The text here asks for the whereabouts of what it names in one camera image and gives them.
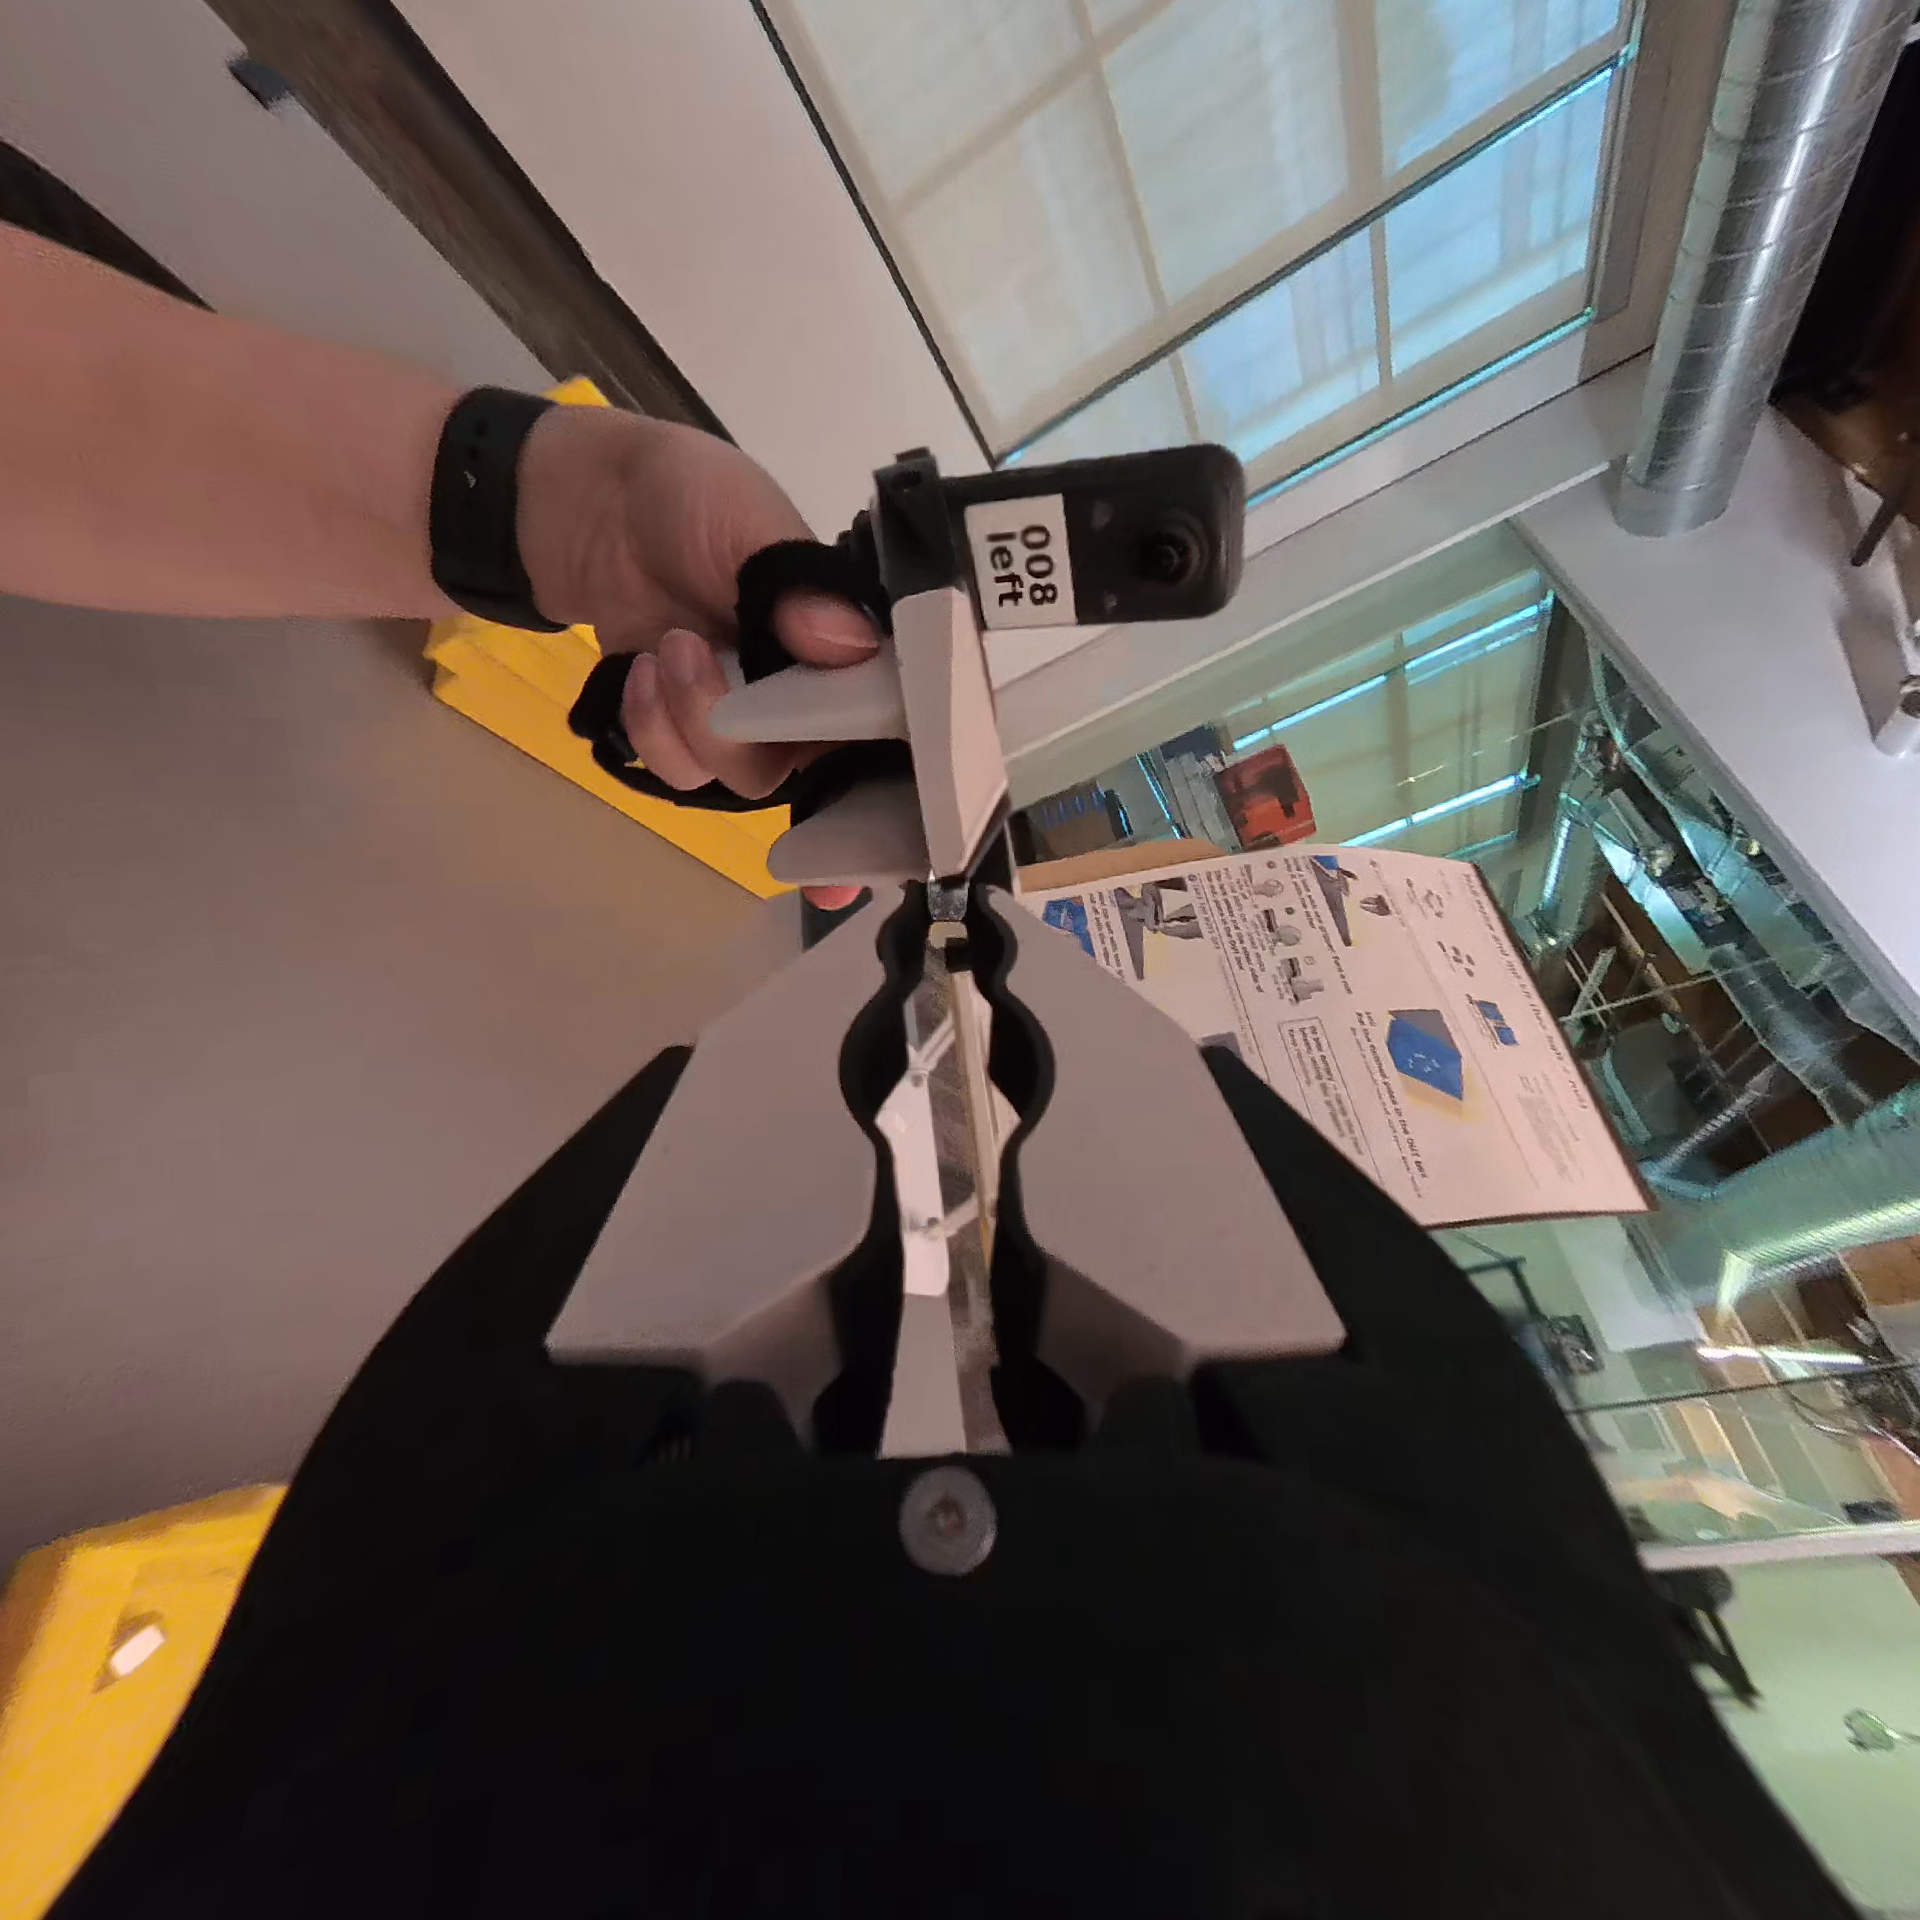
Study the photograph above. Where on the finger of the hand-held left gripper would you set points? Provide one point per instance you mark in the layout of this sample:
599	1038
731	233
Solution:
944	706

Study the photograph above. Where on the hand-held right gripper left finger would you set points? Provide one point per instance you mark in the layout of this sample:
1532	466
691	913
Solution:
706	1200

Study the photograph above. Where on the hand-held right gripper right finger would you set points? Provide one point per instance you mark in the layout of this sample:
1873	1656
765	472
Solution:
1186	1200

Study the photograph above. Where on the yellow plastic bin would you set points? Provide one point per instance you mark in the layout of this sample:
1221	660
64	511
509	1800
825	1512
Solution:
524	706
90	1697

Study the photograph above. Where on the printed instruction sheet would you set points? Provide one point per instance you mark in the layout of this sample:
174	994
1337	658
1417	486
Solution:
1349	1019

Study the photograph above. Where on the person's left hand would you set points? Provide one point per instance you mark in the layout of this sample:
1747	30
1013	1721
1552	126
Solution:
644	523

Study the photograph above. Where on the red and black box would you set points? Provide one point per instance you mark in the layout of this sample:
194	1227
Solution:
1268	796

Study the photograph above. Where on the frosted glass window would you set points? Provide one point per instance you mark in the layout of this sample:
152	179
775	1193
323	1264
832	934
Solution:
1198	195

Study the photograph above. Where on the steel hex bolt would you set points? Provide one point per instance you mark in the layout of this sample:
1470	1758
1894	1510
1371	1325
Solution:
949	942

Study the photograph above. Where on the short silver spiral duct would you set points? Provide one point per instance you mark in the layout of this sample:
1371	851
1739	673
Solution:
1753	269

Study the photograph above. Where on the black wristband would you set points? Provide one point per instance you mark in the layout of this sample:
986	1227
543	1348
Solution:
482	511

